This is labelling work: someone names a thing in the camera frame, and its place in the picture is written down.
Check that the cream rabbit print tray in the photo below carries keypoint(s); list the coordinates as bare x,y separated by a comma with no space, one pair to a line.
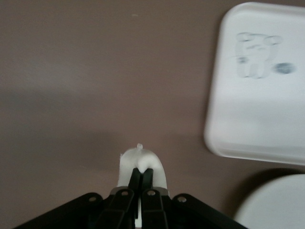
262,107

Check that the cream round plate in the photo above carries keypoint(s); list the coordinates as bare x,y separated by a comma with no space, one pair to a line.
274,205

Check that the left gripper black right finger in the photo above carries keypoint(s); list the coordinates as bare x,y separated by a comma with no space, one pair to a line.
157,210

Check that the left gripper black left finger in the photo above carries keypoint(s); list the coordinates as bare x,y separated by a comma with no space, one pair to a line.
119,210

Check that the brown table cover mat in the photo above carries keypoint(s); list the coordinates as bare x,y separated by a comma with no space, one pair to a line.
71,71

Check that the white steamed bun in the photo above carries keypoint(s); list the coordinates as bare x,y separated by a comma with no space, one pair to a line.
128,162

